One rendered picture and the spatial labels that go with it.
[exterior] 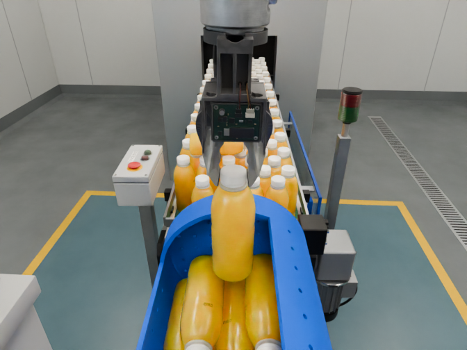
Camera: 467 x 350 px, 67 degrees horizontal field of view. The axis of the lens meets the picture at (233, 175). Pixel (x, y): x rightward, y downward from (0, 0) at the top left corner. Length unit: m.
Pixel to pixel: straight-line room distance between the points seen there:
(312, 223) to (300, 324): 0.52
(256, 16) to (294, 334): 0.36
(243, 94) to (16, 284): 0.48
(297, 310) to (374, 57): 4.81
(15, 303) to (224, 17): 0.51
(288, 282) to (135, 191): 0.61
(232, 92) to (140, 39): 4.77
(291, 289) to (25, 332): 0.45
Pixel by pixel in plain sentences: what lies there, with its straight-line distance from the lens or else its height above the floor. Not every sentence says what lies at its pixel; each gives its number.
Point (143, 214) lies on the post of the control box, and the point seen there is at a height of 0.91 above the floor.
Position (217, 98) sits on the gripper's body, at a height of 1.47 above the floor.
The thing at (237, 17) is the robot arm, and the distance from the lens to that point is 0.38.
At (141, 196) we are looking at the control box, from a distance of 1.02.
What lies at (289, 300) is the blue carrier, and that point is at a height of 1.21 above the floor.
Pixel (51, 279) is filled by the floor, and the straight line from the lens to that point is 2.42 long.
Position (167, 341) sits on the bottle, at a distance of 0.64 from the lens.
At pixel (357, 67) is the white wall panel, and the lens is 5.15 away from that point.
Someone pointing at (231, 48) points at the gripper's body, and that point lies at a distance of 0.37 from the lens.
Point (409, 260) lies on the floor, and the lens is 2.53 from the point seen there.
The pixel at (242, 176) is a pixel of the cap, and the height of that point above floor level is 1.34.
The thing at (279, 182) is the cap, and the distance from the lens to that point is 0.96.
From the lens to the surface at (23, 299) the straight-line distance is 0.67.
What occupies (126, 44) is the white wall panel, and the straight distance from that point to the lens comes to 5.22.
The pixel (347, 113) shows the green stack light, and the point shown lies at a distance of 1.19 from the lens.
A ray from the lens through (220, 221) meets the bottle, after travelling 0.51.
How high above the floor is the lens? 1.59
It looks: 31 degrees down
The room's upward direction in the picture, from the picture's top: straight up
